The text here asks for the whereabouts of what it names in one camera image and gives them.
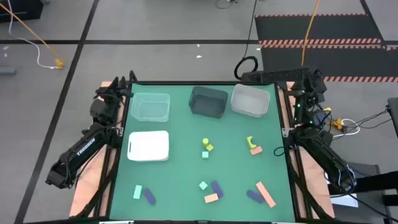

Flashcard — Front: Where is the light grey plastic bin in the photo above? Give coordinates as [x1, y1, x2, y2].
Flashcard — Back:
[230, 83, 271, 119]

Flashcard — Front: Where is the yellow hanging cable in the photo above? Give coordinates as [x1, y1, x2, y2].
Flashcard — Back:
[300, 0, 321, 68]
[0, 2, 65, 70]

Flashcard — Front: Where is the black vertical stand pole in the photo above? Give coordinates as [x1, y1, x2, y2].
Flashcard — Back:
[70, 70, 335, 224]

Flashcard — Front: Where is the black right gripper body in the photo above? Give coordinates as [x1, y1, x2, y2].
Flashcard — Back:
[300, 68, 327, 94]

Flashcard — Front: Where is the dark grey plastic bin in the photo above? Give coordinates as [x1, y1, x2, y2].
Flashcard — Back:
[188, 85, 229, 119]

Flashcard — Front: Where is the white plastic bin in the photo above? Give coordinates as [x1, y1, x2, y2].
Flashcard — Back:
[126, 130, 170, 162]

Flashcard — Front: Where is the white floor cable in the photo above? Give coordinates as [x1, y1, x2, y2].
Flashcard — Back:
[6, 0, 58, 70]

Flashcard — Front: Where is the green table mat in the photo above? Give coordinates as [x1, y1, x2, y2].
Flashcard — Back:
[108, 82, 296, 222]

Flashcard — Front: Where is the white paper sheet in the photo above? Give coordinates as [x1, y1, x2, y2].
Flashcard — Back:
[329, 192, 359, 208]

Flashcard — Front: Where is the long orange block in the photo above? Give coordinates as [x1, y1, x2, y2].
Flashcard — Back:
[255, 181, 277, 208]

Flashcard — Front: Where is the black hazard-striped floor mat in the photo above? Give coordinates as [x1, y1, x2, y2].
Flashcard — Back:
[254, 12, 398, 83]

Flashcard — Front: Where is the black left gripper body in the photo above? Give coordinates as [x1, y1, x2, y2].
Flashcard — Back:
[95, 84, 134, 100]

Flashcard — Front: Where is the clear plastic bin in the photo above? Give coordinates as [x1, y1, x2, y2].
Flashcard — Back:
[129, 92, 171, 123]

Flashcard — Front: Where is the black cabinet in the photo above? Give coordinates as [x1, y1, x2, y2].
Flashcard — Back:
[0, 0, 44, 23]

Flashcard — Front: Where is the purple rounded block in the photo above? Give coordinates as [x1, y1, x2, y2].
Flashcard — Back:
[143, 188, 157, 206]
[210, 180, 224, 200]
[246, 189, 266, 204]

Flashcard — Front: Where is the black hanging cable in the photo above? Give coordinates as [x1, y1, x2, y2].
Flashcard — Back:
[233, 0, 259, 80]

